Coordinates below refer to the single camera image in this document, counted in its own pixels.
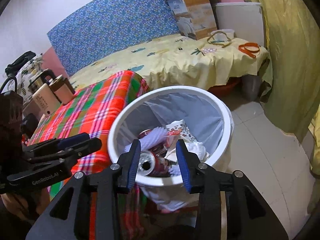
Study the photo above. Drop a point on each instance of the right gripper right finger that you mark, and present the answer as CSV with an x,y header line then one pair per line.
x,y
193,178

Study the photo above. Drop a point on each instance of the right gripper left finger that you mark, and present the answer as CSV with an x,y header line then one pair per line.
x,y
128,163

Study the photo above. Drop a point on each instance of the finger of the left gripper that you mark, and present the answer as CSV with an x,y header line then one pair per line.
x,y
71,155
72,141

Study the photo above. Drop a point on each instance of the red cartoon can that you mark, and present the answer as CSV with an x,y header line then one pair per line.
x,y
153,166

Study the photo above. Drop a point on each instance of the white tissue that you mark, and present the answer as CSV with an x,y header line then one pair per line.
x,y
199,149

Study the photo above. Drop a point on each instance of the patterned paper cup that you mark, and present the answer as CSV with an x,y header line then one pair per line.
x,y
178,130

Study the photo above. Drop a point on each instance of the white trash bin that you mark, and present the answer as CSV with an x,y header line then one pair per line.
x,y
199,118

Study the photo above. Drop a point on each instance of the left hand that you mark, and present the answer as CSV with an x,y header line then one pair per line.
x,y
28,209

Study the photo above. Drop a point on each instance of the plaid tablecloth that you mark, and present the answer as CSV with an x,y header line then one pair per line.
x,y
93,111

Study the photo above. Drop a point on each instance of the electric kettle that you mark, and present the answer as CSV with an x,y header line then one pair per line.
x,y
42,94

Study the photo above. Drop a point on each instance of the pink brown mug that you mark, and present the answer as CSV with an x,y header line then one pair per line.
x,y
62,89

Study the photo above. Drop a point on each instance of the black bag on bundle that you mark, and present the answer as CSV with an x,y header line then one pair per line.
x,y
12,69

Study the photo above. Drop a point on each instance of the yellow bed sheet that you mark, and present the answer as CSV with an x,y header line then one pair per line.
x,y
176,60

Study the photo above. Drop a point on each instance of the yellow green curtain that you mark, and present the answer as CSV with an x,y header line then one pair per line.
x,y
292,36

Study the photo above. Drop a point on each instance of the blue floral headboard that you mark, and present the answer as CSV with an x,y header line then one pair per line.
x,y
103,27

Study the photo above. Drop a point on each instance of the bedding product box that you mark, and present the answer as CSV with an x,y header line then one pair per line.
x,y
195,18

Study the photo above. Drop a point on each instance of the white panel board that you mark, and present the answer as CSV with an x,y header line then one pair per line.
x,y
245,18

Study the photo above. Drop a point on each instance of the clear container with strap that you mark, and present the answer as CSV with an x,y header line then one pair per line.
x,y
221,38

